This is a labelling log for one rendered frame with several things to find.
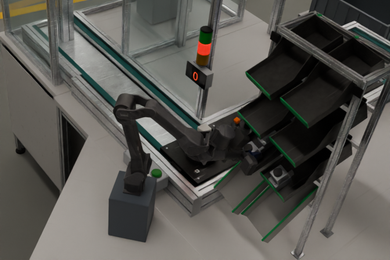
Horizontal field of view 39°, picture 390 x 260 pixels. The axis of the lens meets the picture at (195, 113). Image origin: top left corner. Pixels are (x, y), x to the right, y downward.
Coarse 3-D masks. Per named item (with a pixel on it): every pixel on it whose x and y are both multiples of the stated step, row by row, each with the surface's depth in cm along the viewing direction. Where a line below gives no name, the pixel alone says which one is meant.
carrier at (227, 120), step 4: (244, 104) 246; (236, 112) 245; (228, 116) 242; (232, 116) 242; (236, 116) 243; (220, 120) 239; (224, 120) 240; (228, 120) 240; (232, 120) 240; (208, 124) 236; (212, 124) 237; (216, 124) 237; (220, 124) 237; (224, 124) 237; (228, 124) 238; (232, 124) 235; (240, 124) 236; (244, 124) 233; (212, 128) 234; (244, 128) 234; (248, 128) 233; (248, 132) 232
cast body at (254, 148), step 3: (246, 144) 184; (249, 144) 184; (252, 144) 185; (243, 147) 185; (246, 147) 183; (249, 147) 183; (252, 147) 184; (255, 147) 184; (261, 147) 188; (243, 150) 184; (246, 150) 183; (252, 150) 183; (255, 150) 183; (258, 150) 184; (261, 150) 187; (264, 150) 188; (261, 156) 187; (258, 159) 187
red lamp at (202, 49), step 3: (198, 42) 214; (198, 45) 214; (201, 45) 213; (204, 45) 212; (207, 45) 213; (210, 45) 214; (198, 48) 215; (201, 48) 214; (204, 48) 213; (207, 48) 214; (210, 48) 216; (198, 51) 215; (201, 51) 214; (204, 51) 214; (207, 51) 215; (201, 54) 215; (204, 54) 215; (207, 54) 216
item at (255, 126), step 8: (264, 96) 184; (280, 96) 183; (248, 104) 182; (256, 104) 184; (264, 104) 183; (272, 104) 182; (280, 104) 181; (240, 112) 182; (248, 112) 183; (256, 112) 182; (264, 112) 181; (272, 112) 180; (280, 112) 179; (288, 112) 174; (248, 120) 181; (256, 120) 180; (264, 120) 179; (272, 120) 178; (280, 120) 175; (288, 120) 177; (256, 128) 178; (264, 128) 177; (272, 128) 175; (264, 136) 175
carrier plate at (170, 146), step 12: (168, 144) 224; (168, 156) 219; (180, 156) 219; (180, 168) 215; (192, 168) 215; (204, 168) 216; (216, 168) 216; (228, 168) 218; (192, 180) 211; (204, 180) 211
